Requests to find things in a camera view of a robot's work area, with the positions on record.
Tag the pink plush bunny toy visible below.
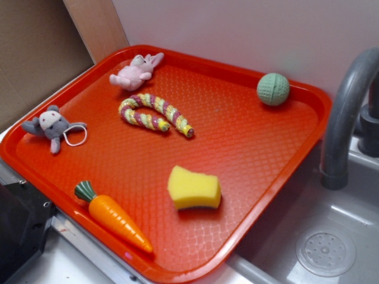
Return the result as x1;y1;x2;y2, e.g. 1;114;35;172
109;53;165;92

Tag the braided rope toy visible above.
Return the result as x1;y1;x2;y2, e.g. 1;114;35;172
118;93;195;138

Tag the green rubber ball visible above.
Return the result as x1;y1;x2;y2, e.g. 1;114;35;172
256;73;290;107

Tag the black box device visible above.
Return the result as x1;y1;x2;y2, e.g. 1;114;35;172
1;180;55;283

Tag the yellow sponge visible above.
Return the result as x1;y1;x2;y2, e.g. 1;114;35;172
168;166;221;210

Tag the gray toy faucet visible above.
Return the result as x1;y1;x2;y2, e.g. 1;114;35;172
320;47;378;190

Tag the brown cardboard panel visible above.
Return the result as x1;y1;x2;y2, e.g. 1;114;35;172
1;1;129;131

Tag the gray toy sink basin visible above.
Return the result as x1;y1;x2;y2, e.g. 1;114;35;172
227;138;379;284

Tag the gray plush mouse toy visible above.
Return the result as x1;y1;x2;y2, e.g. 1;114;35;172
21;105;88;154

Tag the orange plastic toy carrot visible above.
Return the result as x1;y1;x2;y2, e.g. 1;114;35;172
74;180;153;253

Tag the orange plastic tray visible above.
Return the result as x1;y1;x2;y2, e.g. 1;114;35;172
1;46;332;283

